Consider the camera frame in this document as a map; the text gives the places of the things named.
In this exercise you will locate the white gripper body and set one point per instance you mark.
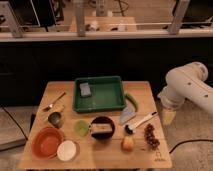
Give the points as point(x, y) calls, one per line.
point(171, 102)

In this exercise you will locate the yellow-red apple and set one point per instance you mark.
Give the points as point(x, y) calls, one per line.
point(127, 143)

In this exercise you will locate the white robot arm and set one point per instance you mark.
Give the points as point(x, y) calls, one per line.
point(185, 82)

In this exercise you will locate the green plastic tray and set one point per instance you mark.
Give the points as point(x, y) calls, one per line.
point(107, 94)

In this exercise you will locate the dark bowl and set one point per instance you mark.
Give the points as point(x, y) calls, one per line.
point(102, 120)

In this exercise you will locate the wooden block in bowl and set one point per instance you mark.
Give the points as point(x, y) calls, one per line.
point(101, 128)

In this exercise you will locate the blue-grey sponge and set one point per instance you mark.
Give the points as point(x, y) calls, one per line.
point(85, 89)

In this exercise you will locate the small green cup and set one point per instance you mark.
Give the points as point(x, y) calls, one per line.
point(81, 128)

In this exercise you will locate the wooden table board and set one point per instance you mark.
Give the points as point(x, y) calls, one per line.
point(95, 154)

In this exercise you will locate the metal measuring cup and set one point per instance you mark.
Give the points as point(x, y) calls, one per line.
point(55, 119)

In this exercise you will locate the metal spoon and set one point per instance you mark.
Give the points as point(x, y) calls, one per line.
point(50, 106)

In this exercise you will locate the orange plastic bowl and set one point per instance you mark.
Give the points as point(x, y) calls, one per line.
point(46, 142)

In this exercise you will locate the grey floor panel left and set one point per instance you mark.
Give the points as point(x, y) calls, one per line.
point(11, 136)

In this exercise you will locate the metal frame rail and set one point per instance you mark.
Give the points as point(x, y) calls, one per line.
point(41, 20)

